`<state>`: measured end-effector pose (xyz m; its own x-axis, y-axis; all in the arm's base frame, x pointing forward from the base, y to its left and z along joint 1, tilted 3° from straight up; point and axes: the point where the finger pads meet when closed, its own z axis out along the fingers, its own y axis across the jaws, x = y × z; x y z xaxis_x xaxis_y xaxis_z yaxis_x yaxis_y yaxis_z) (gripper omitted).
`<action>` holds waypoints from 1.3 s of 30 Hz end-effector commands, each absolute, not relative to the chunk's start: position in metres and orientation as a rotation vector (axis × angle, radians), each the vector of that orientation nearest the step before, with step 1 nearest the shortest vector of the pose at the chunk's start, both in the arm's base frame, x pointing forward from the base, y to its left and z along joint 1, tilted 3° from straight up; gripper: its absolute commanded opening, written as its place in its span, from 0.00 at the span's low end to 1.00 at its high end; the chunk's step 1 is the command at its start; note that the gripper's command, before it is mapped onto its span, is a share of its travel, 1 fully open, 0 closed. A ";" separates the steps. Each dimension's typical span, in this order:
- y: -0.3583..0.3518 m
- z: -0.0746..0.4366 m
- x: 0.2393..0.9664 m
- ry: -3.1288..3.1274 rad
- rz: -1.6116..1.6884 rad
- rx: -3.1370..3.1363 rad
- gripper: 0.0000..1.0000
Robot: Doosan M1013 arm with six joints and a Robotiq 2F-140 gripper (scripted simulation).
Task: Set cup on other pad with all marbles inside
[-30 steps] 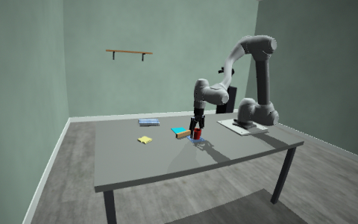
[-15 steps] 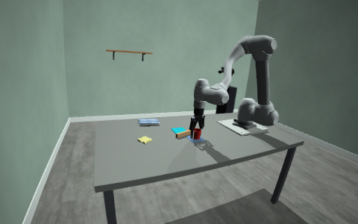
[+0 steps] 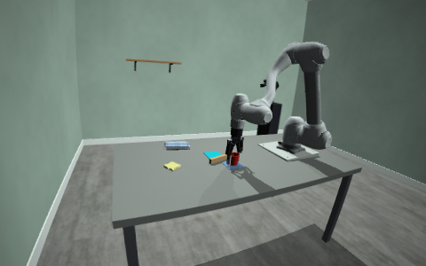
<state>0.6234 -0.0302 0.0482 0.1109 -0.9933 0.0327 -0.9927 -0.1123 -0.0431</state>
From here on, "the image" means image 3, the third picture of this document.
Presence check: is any blue and white checkered cloth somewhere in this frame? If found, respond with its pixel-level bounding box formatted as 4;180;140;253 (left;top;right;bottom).
165;141;190;149

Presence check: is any red cup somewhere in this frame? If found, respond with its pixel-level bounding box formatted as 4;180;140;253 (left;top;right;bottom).
231;153;240;166

